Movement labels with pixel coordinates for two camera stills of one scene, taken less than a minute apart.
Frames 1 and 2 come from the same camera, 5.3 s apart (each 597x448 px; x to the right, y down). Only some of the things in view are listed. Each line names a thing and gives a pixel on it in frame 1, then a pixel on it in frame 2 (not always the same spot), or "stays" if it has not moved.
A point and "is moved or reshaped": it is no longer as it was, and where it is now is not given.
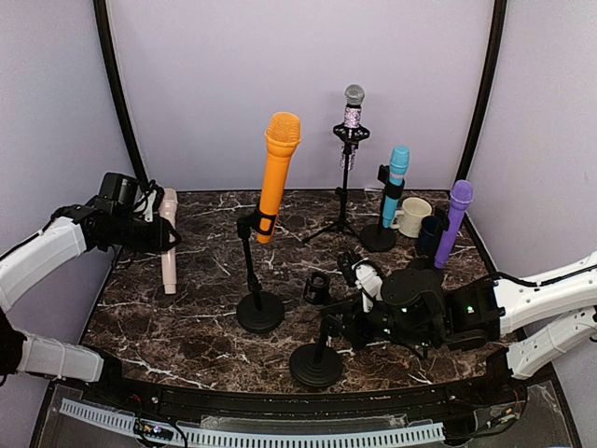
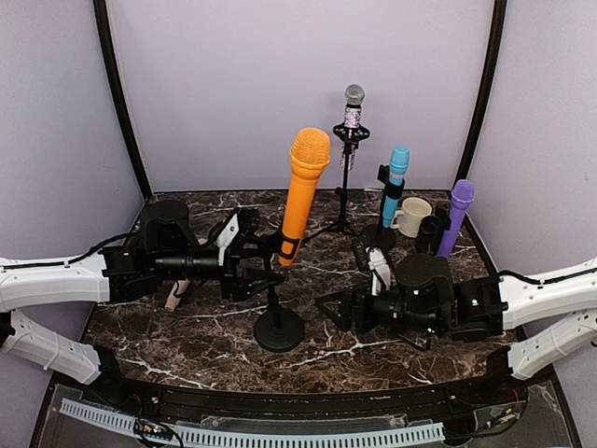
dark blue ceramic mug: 431,228 stays
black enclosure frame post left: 115,82 stays
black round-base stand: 441,212 stays
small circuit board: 152,430 stays
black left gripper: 160,242 to 231,283
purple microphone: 461,194 stays
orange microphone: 283,133 to 310,153
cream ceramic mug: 409,218 stays
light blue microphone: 398,163 stays
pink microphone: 168,259 is moved or reshaped
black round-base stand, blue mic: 377,238 stays
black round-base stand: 258,312 to 280,329
